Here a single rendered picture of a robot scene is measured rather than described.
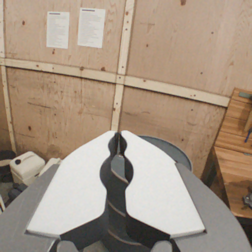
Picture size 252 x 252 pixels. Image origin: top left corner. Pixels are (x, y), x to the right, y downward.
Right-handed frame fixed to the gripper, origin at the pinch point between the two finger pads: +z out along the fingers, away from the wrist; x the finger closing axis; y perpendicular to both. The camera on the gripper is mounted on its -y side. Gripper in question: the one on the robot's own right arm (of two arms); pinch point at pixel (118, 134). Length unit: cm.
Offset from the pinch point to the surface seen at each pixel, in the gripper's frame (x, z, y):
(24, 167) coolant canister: -95, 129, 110
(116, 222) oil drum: -6, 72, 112
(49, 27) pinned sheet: -61, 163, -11
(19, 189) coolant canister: -92, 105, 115
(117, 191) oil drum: -4, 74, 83
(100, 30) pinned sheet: -17, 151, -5
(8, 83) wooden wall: -117, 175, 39
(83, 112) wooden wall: -36, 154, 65
